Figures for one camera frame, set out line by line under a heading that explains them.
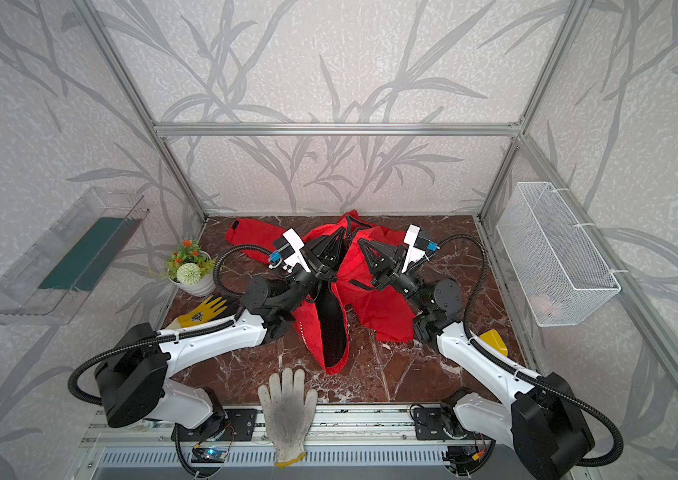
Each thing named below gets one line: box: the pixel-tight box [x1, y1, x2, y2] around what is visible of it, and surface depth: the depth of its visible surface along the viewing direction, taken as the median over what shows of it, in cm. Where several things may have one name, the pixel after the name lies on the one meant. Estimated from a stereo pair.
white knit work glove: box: [258, 368, 318, 467], surface depth 77 cm
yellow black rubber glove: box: [164, 296, 228, 329], surface depth 93 cm
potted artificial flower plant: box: [165, 240, 217, 297], surface depth 90 cm
